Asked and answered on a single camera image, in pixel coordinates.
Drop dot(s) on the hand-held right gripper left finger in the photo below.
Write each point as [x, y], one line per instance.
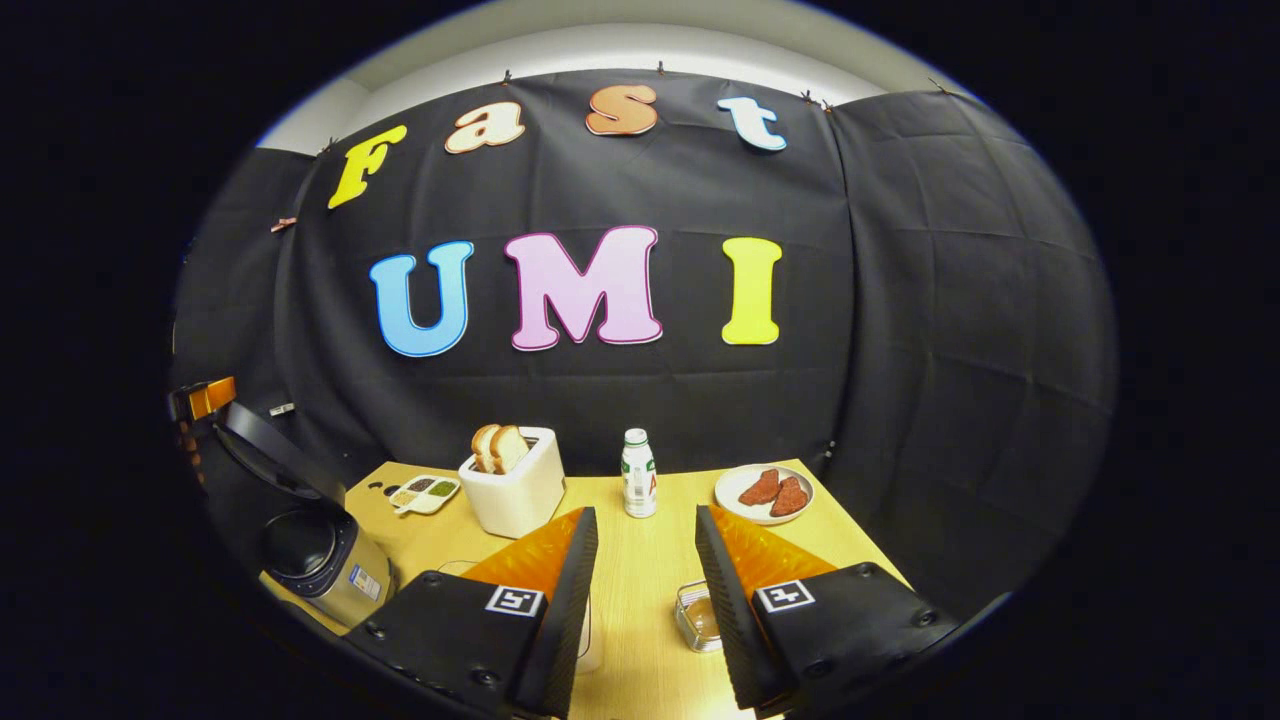
[570, 620]

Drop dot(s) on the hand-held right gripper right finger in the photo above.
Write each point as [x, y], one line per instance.
[725, 620]

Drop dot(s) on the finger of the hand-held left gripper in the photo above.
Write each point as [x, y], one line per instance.
[212, 397]

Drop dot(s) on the wooden spoon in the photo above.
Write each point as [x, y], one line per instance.
[703, 620]

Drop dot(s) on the dark rice cooker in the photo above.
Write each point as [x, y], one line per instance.
[340, 565]

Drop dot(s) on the white toaster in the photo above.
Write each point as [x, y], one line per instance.
[520, 500]

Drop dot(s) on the white plate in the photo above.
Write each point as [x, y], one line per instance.
[730, 490]

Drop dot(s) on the white bottle green label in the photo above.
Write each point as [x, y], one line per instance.
[640, 485]

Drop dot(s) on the toast bread slice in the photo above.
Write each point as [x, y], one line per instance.
[510, 448]
[481, 450]

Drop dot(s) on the pink cloth clip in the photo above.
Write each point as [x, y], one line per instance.
[283, 224]

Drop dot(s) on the white divided grain dish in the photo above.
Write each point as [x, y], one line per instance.
[425, 494]

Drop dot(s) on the black backdrop cloth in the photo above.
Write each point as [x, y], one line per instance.
[640, 400]

